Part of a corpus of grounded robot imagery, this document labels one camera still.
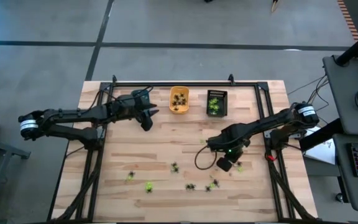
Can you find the grey desk with monitor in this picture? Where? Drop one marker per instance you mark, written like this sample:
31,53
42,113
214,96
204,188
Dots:
343,93

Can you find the yellow plastic bin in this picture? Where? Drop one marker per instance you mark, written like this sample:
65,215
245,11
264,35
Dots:
179,90

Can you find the black aluminium table frame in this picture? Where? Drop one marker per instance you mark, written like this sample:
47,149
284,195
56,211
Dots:
182,84

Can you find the black desk leg bar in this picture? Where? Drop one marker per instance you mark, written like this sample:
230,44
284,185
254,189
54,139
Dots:
319,135

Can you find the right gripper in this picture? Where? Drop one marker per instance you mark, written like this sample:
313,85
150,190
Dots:
228,146

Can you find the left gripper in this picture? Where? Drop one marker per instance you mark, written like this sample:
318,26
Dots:
132,107

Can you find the black slanted pole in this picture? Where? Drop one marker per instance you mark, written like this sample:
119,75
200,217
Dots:
357,45

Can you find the white paper sheet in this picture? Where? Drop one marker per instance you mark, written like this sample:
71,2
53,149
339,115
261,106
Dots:
322,152

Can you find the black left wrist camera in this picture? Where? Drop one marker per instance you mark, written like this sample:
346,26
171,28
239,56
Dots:
146,123

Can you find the black slotted plastic basket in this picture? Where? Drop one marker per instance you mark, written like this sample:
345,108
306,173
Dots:
224,95

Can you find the grey desk with keyboard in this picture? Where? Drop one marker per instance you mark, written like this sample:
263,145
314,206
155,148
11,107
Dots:
342,174

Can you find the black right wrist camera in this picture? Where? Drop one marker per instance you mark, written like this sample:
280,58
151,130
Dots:
224,164

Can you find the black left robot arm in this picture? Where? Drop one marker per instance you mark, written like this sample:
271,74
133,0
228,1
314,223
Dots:
73,115

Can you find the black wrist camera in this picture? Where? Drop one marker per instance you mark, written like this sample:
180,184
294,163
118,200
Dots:
146,123
224,164

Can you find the teal plastic bin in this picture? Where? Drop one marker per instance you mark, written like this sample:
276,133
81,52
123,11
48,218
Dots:
146,92

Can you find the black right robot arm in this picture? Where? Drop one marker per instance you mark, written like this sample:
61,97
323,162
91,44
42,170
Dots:
266,123

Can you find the black caster wheel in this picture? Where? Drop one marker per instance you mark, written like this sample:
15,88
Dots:
340,197

